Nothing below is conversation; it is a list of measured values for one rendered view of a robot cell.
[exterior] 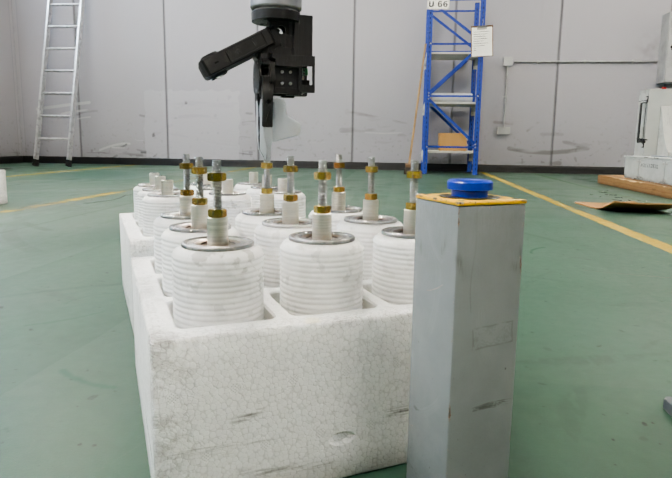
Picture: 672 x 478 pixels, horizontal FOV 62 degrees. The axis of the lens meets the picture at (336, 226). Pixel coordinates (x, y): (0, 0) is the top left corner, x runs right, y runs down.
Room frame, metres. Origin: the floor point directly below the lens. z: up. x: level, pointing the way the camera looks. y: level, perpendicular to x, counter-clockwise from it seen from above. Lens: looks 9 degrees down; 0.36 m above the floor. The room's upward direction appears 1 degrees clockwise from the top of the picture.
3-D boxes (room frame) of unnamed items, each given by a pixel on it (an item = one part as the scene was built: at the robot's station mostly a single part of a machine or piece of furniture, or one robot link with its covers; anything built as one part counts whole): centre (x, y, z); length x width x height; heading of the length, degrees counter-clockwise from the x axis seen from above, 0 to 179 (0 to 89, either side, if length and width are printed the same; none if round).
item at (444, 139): (6.57, -1.33, 0.36); 0.31 x 0.25 x 0.20; 83
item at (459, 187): (0.50, -0.12, 0.32); 0.04 x 0.04 x 0.02
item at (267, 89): (0.83, 0.10, 0.42); 0.05 x 0.02 x 0.09; 15
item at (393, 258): (0.68, -0.09, 0.16); 0.10 x 0.10 x 0.18
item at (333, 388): (0.74, 0.06, 0.09); 0.39 x 0.39 x 0.18; 22
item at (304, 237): (0.63, 0.02, 0.25); 0.08 x 0.08 x 0.01
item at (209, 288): (0.59, 0.13, 0.16); 0.10 x 0.10 x 0.18
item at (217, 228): (0.59, 0.13, 0.26); 0.02 x 0.02 x 0.03
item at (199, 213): (0.70, 0.17, 0.26); 0.02 x 0.02 x 0.03
